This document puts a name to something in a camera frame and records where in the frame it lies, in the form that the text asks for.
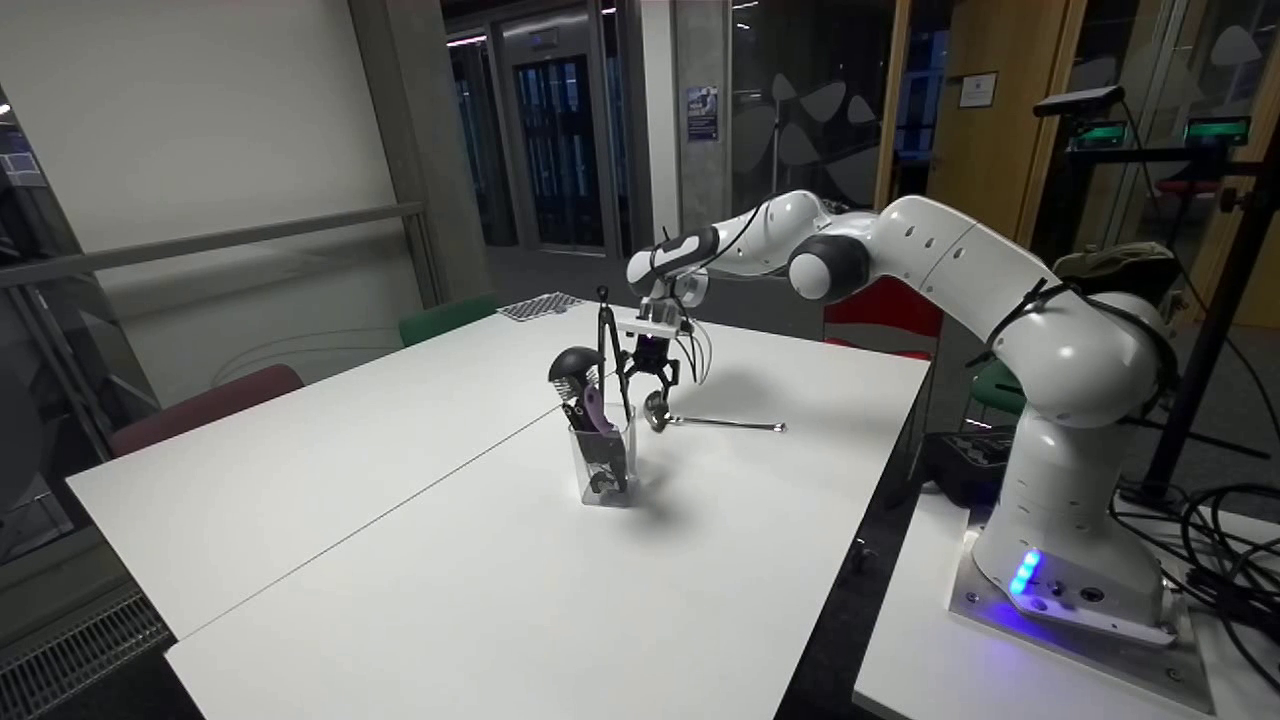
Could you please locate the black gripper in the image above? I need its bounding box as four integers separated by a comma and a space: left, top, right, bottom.
629, 326, 686, 409

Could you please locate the metal ladle spoon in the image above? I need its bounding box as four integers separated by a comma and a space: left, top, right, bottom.
642, 387, 791, 434

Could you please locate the long thin dark utensil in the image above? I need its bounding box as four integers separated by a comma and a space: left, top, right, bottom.
594, 294, 637, 415

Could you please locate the black plastic ladle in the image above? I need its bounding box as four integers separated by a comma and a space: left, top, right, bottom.
546, 344, 610, 430

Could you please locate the black patterned keyboard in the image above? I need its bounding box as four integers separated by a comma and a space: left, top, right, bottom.
502, 292, 582, 325

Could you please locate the green chair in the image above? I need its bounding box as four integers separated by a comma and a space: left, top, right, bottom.
396, 292, 506, 352
970, 355, 1030, 419

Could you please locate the glass double door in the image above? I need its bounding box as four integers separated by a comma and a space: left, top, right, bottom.
494, 10, 621, 257

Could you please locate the small poster on pillar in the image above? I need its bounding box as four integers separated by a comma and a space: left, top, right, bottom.
686, 84, 726, 148

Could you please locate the black control box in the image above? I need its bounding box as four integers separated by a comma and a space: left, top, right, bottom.
921, 427, 1017, 511

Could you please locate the white paper door sign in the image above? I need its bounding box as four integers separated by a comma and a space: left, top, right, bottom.
958, 67, 999, 113

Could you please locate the dark red chair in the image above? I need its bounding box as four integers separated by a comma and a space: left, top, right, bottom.
109, 358, 308, 461

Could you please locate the grey metal handrail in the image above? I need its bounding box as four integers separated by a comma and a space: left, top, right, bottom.
0, 199, 429, 294

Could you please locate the olive backpack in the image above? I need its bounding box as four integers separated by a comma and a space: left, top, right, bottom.
1043, 237, 1184, 313

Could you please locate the green glowing sign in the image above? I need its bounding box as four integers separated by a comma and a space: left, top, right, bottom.
1075, 120, 1140, 150
1184, 114, 1257, 148

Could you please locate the floor vent grate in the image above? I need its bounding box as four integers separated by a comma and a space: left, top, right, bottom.
0, 593, 174, 720

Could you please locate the thin wrist camera cable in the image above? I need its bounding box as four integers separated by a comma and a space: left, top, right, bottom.
672, 313, 722, 390

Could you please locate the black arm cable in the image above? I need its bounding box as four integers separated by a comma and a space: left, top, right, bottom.
985, 274, 1074, 369

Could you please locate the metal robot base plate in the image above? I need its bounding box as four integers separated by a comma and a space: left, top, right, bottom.
948, 524, 1222, 716

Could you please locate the black stereo camera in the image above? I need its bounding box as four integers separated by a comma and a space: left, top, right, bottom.
1033, 80, 1133, 120

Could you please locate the black cable bundle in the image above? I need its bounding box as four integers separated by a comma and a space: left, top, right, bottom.
1113, 478, 1280, 695

